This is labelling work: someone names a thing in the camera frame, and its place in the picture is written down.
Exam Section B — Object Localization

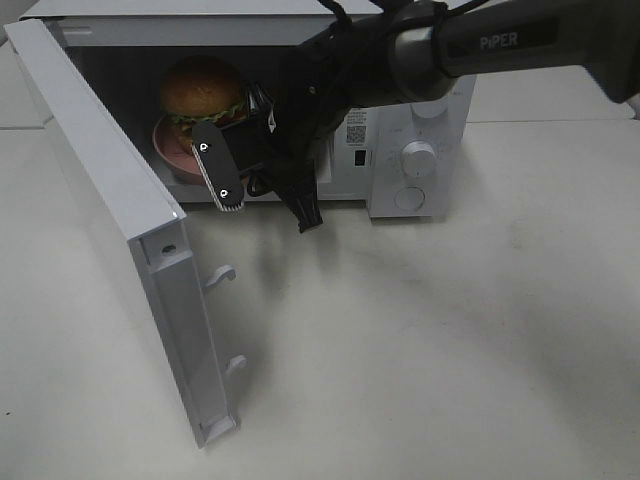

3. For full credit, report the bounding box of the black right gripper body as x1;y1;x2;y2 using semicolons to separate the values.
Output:
223;19;400;195

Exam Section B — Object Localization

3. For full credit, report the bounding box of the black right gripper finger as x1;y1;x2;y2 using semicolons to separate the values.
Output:
277;167;323;233

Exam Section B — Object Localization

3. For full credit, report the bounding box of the round white door-release button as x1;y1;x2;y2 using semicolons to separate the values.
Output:
394;187;425;212

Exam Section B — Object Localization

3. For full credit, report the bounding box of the toy burger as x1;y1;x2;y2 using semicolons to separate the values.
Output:
160;56;248;154

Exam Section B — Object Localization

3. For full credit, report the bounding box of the white dial knob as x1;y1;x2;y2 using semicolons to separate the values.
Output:
410;98;448;119
401;141;437;178

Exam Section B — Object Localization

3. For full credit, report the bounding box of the pink round plate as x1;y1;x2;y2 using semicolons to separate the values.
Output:
152;115;205;186

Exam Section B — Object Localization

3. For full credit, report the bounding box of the white microwave door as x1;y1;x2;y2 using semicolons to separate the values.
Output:
5;19;246;446

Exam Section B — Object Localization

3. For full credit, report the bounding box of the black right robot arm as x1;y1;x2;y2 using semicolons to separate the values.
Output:
239;1;639;230

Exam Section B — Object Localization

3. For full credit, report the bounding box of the white warning label sticker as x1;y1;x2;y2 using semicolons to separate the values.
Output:
344;108;368;146

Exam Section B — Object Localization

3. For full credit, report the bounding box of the white microwave oven body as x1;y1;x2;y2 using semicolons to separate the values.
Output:
10;1;475;217

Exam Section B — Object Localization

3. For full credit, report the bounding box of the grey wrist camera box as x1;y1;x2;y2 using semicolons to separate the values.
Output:
192;121;244;212

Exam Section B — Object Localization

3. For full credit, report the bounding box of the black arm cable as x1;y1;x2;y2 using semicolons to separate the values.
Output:
319;0;481;36

